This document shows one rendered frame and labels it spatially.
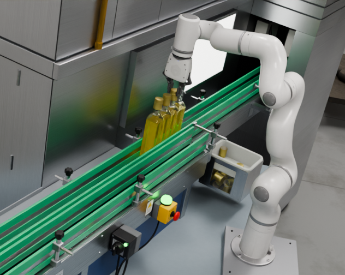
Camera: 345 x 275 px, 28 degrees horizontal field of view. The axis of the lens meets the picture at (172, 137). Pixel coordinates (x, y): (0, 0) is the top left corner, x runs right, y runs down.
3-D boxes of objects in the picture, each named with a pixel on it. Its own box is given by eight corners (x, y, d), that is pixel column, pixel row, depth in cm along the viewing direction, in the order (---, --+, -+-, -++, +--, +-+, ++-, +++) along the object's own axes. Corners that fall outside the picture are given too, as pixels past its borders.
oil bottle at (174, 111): (160, 144, 297) (169, 100, 286) (171, 149, 294) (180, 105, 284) (153, 148, 292) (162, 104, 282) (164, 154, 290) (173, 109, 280)
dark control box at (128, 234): (120, 241, 254) (124, 223, 250) (138, 251, 251) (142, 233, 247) (107, 251, 248) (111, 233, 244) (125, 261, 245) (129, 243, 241)
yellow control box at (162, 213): (159, 210, 276) (162, 195, 273) (175, 218, 273) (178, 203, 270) (150, 217, 271) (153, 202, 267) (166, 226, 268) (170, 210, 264)
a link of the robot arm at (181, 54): (167, 46, 269) (166, 53, 270) (187, 53, 266) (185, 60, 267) (178, 41, 276) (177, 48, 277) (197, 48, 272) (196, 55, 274)
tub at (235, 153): (218, 153, 325) (222, 137, 321) (260, 172, 316) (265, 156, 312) (201, 167, 311) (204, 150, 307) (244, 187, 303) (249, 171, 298)
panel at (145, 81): (218, 70, 355) (233, 7, 338) (223, 72, 354) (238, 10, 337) (118, 125, 283) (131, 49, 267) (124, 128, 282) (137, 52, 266)
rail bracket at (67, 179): (57, 191, 253) (60, 160, 246) (71, 199, 250) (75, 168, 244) (49, 195, 250) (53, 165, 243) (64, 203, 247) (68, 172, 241)
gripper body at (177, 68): (166, 50, 271) (161, 76, 276) (188, 59, 267) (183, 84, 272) (176, 46, 277) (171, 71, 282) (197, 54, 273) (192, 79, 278)
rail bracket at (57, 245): (55, 260, 220) (60, 227, 213) (73, 270, 217) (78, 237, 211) (47, 266, 217) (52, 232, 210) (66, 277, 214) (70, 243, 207)
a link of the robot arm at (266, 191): (283, 217, 280) (299, 170, 268) (262, 238, 266) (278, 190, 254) (258, 203, 285) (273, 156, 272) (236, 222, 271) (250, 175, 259)
